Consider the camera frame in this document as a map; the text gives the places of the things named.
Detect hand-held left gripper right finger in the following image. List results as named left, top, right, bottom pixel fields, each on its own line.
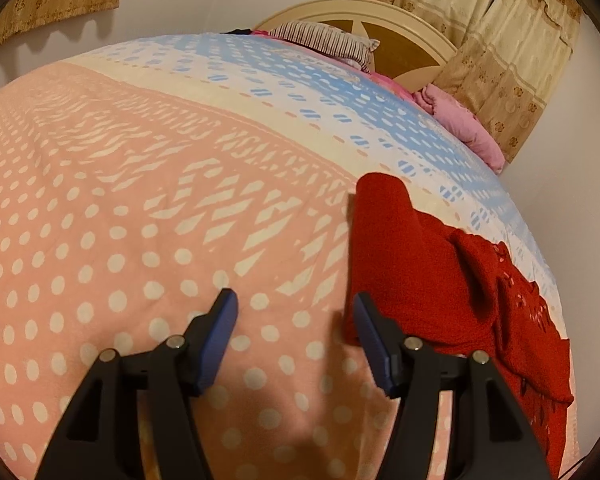
left=352, top=292, right=552, bottom=480

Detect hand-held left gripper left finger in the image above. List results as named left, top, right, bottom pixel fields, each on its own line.
left=34, top=287, right=239, bottom=480

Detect red knitted sweater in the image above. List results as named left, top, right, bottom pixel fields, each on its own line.
left=342, top=172, right=576, bottom=480

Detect pink and blue dotted bedspread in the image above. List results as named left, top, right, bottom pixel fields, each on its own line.
left=0, top=31, right=581, bottom=480

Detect pink pillow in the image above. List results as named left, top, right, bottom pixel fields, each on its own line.
left=413, top=83, right=507, bottom=175

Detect pink bed sheet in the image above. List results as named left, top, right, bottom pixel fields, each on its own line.
left=367, top=69, right=417, bottom=102

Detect cream wooden headboard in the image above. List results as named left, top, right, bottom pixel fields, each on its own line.
left=254, top=0, right=458, bottom=95

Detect striped pillow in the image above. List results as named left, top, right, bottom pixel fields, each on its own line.
left=269, top=20, right=381, bottom=73

